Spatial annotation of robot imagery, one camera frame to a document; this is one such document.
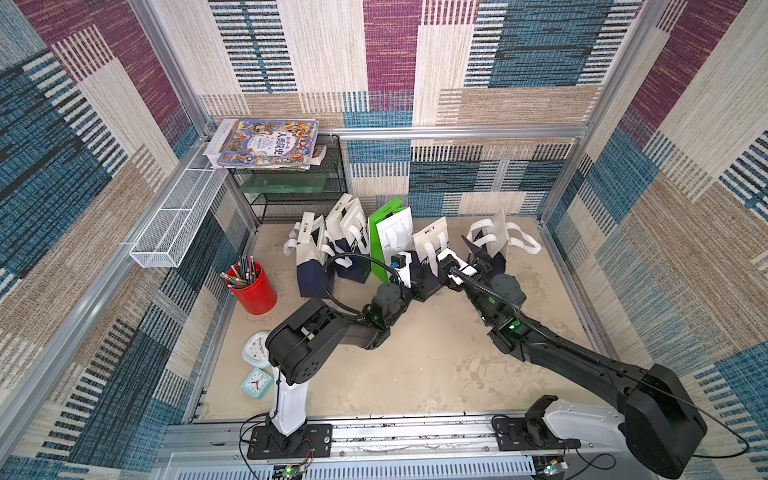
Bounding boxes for navy white takeout bag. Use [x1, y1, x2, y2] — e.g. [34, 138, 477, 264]
[283, 212, 336, 299]
[468, 210, 542, 275]
[323, 193, 371, 284]
[409, 217, 450, 283]

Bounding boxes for green white takeout bag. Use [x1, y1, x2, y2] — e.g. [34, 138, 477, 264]
[368, 198, 414, 266]

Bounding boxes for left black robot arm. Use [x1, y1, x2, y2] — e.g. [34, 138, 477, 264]
[266, 251, 448, 442]

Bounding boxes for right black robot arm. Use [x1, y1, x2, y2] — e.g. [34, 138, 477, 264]
[440, 259, 710, 479]

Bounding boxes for red plastic cup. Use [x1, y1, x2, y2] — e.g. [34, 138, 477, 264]
[229, 262, 277, 315]

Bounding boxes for round mint alarm clock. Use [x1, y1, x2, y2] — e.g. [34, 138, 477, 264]
[241, 330, 270, 369]

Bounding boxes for pencils in red cup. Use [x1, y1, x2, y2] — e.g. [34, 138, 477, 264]
[219, 256, 262, 289]

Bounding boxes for square mint alarm clock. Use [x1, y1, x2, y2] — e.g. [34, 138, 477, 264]
[241, 368, 274, 399]

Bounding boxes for green tray on shelf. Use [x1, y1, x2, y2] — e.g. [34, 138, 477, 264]
[240, 172, 327, 195]

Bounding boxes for colourful picture book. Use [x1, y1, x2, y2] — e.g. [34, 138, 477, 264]
[204, 118, 327, 170]

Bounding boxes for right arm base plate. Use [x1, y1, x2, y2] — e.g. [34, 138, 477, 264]
[491, 395, 581, 452]

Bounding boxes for black wire mesh shelf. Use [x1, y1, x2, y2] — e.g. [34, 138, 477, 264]
[230, 134, 349, 224]

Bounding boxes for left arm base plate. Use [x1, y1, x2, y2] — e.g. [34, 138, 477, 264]
[246, 422, 333, 460]

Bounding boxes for white wire basket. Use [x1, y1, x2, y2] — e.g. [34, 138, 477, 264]
[130, 168, 227, 268]

